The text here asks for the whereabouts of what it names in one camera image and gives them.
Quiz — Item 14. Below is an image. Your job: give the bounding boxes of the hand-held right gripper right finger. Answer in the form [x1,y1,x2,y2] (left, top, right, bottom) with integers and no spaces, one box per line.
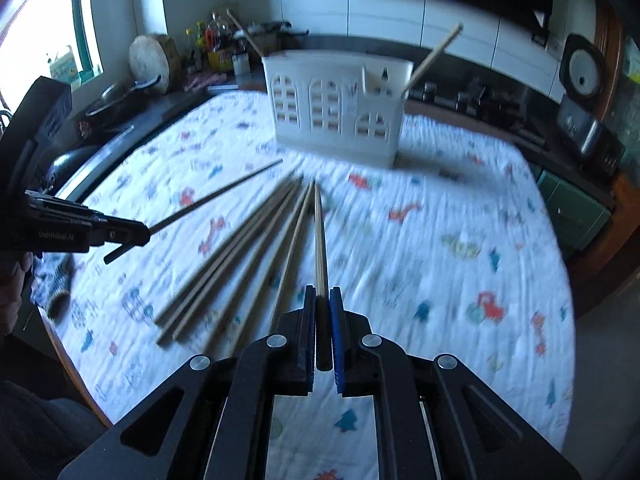
[329,286,583,480]

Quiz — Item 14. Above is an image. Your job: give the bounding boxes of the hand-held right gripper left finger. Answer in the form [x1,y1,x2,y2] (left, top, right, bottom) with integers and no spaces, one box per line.
[57,284,318,480]

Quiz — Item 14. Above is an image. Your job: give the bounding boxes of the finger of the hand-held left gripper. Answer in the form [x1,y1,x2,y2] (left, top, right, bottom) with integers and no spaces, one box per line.
[87,216,152,250]
[25,191,108,222]

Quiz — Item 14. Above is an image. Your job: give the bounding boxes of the light wooden chopstick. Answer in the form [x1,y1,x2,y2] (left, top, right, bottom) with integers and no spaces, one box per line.
[267,183,317,336]
[154,174,297,325]
[401,22,465,97]
[171,179,306,341]
[157,175,303,346]
[202,181,313,356]

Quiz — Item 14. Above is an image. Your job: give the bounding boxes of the dark wooden chopstick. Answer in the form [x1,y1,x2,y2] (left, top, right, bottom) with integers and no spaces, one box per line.
[103,158,284,265]

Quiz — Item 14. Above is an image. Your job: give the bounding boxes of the white plastic utensil holder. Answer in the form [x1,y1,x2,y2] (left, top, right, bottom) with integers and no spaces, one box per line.
[261,50,415,168]

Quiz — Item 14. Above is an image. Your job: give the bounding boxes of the person's left hand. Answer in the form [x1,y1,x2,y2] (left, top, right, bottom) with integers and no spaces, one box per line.
[0,252,36,335]

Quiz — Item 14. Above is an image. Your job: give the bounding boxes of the black sink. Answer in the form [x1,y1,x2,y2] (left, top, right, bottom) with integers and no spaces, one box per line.
[47,125,136,201]

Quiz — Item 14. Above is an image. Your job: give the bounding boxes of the grey patterned cloth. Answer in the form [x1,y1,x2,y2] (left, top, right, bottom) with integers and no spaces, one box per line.
[31,252,76,321]

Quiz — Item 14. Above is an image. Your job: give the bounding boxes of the black wok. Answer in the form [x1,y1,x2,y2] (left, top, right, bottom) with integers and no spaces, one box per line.
[82,75,163,121]

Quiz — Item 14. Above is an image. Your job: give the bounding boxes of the green box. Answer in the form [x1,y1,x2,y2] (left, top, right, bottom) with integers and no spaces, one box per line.
[50,45,82,86]

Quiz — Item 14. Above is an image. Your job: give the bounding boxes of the white printed blanket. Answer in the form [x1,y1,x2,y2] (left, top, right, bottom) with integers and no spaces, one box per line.
[50,87,576,480]

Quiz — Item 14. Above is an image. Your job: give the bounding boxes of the window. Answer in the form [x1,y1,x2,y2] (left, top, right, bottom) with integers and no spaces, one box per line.
[0,0,106,106]

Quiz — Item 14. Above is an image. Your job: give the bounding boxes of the round wooden cutting board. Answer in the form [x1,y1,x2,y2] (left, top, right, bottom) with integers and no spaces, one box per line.
[128,33,182,95]

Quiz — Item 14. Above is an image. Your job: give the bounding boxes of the pink cloth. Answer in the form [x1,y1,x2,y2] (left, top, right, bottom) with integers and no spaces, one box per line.
[182,71,228,92]

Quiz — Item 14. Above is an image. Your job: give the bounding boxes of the person's leg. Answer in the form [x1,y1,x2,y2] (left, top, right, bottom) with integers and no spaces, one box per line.
[0,335,113,480]

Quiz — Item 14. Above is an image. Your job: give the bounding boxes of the large oil bottle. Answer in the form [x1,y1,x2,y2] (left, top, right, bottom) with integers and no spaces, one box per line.
[207,12,236,72]

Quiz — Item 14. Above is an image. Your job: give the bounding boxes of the steel pressure cooker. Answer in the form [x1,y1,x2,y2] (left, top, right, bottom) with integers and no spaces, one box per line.
[235,20,308,51]

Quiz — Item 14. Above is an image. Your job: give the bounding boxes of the green cabinet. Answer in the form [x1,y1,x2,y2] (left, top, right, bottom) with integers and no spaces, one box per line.
[537,167,613,261]

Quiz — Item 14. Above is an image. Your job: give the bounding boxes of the black gas stove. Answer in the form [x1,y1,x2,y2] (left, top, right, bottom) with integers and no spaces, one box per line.
[420,77,546,146]

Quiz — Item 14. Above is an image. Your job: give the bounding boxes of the black rice cooker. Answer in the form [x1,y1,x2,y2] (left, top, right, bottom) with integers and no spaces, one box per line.
[556,32,626,176]

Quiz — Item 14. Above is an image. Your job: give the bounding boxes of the wooden glass cabinet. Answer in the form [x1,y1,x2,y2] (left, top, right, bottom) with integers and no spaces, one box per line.
[595,0,640,311]

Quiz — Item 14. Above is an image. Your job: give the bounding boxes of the wooden stick handle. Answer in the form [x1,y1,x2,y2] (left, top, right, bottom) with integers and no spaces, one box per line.
[226,8,265,57]

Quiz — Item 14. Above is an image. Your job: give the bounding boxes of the wall socket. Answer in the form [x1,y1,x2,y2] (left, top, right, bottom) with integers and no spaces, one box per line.
[530,30,563,53]

